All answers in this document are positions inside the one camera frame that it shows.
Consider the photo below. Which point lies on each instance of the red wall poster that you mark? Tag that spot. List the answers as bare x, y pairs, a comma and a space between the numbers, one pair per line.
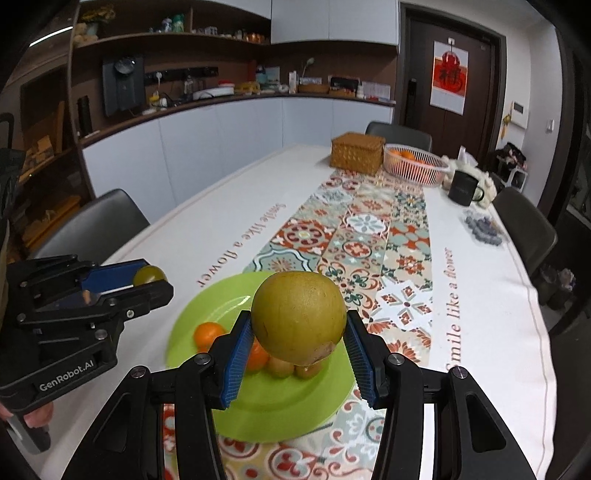
449, 78

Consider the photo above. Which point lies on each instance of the hanging ornament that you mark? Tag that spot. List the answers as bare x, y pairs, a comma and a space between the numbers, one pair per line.
507, 124

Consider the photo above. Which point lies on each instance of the grey desk lamp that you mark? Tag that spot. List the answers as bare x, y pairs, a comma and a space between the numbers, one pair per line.
308, 64

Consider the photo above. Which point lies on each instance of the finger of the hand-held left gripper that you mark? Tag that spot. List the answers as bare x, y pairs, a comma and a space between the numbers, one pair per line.
113, 277
143, 300

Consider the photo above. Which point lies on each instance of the white intercom panel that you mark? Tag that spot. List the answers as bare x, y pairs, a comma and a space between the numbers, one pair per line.
519, 114

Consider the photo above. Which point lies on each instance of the woven wicker box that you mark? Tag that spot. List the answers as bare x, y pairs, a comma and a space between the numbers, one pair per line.
355, 152

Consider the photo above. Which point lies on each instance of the glass sliding door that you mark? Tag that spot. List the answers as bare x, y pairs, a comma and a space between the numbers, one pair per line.
577, 184

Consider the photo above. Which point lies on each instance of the orange in basket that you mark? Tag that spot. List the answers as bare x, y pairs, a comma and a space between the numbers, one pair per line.
401, 153
429, 162

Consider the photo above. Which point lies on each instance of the wooden side rack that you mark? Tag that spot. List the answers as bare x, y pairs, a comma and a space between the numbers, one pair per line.
46, 152

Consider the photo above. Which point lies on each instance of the white cabinets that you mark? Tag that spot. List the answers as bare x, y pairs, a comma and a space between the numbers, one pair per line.
207, 143
332, 21

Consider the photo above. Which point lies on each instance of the orange mandarin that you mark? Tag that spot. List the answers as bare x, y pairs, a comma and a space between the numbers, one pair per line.
207, 334
257, 359

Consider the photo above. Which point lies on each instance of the grey chair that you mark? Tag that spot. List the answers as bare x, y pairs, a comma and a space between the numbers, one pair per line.
92, 221
397, 134
526, 226

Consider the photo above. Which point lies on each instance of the dark blue bumpy object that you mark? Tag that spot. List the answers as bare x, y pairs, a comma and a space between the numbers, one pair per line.
482, 228

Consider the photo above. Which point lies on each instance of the wooden wall shelf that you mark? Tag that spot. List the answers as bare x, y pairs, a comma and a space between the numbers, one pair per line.
184, 50

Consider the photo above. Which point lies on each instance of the green plate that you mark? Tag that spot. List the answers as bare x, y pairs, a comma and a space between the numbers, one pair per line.
286, 406

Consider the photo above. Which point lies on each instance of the black wall appliance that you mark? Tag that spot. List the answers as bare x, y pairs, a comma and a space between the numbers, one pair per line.
122, 87

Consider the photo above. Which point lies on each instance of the person's left hand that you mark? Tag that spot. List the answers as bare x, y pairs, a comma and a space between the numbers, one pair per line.
40, 417

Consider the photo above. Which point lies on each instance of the black and white box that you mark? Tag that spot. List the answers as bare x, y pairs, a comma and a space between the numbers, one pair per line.
345, 85

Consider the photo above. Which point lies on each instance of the black thermos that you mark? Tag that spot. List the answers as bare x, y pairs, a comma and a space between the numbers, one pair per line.
83, 115

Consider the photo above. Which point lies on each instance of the white lower cabinets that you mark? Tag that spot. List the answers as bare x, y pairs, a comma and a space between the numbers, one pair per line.
207, 143

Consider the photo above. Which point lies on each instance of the woven counter tray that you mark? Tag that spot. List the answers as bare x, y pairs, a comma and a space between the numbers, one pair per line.
314, 88

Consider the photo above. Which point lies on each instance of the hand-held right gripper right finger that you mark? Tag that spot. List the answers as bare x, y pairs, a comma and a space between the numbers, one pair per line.
360, 364

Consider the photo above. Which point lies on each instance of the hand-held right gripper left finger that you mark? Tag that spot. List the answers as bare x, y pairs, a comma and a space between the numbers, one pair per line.
238, 364

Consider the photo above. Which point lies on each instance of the dark bag on stool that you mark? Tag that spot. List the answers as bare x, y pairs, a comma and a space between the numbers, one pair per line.
510, 159

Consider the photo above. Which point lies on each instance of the dark brown door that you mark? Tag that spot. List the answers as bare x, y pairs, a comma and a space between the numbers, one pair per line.
480, 69

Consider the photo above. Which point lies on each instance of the small green tomato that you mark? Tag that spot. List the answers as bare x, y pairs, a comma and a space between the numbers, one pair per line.
148, 275

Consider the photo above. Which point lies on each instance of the teal picture card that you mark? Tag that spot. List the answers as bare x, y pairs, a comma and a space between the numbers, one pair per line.
268, 76

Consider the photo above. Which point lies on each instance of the patterned table runner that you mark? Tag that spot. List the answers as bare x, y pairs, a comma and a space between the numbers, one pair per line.
369, 258

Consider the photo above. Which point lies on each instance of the white upper cabinets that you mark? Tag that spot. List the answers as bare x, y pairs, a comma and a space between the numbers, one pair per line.
332, 21

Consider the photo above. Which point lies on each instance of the black mug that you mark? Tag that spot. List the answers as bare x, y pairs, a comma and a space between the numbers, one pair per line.
461, 189

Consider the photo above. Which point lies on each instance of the white plastic basket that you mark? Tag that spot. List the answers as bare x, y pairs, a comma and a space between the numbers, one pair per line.
411, 173

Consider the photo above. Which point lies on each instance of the white bottle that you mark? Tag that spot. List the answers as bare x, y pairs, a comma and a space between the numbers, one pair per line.
292, 83

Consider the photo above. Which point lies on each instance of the brown kiwi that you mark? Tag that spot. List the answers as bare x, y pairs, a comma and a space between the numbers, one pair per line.
279, 367
308, 370

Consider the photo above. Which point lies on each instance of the white desk calendar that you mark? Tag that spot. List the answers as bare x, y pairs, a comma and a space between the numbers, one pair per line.
376, 90

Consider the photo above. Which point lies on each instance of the large yellow pear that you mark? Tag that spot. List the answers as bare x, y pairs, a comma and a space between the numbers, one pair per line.
295, 309

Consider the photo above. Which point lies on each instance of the white appliance with red knob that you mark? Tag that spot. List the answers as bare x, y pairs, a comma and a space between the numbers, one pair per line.
212, 91

